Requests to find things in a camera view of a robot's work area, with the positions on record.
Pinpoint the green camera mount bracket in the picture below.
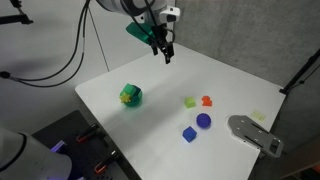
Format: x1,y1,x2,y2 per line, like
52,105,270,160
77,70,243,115
125,22,156,45

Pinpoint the blue cube block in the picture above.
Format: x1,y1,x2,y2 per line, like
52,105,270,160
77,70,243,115
131,85,142,97
182,126,198,144

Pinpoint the purple glowing strip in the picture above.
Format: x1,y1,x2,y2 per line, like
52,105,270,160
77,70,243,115
50,139,67,154

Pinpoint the green bowl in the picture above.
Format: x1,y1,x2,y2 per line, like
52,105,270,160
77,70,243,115
120,87,144,108

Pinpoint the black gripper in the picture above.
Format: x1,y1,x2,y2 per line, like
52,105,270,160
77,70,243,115
150,24,176,65

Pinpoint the grey metal mounting plate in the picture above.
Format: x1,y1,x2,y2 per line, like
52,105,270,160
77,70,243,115
227,114,285,159

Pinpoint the orange shaped block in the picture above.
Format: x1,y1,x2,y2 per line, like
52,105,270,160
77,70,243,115
201,95,213,108

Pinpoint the thin black hanging wire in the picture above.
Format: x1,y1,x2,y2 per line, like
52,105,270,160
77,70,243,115
88,6,110,72

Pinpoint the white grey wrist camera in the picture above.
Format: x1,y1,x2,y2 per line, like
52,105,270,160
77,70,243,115
158,5,181,24

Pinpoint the blue purple ball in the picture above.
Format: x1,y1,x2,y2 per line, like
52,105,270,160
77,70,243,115
195,112,212,130

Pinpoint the yellow star block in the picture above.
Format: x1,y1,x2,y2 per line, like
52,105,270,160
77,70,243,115
119,92,133,104

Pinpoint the black clamp orange handle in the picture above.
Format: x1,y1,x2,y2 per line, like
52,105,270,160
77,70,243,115
94,150,120,175
75,123,100,144

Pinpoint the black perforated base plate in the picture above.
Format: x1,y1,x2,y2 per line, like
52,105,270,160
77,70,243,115
31,110,143,180

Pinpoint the light green block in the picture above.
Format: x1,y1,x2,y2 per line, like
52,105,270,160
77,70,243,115
184,96,197,109

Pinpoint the pale yellow translucent tile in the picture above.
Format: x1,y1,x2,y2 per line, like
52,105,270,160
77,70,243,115
250,110,267,122

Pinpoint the black tripod stand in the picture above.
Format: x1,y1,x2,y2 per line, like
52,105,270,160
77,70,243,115
279,48,320,96

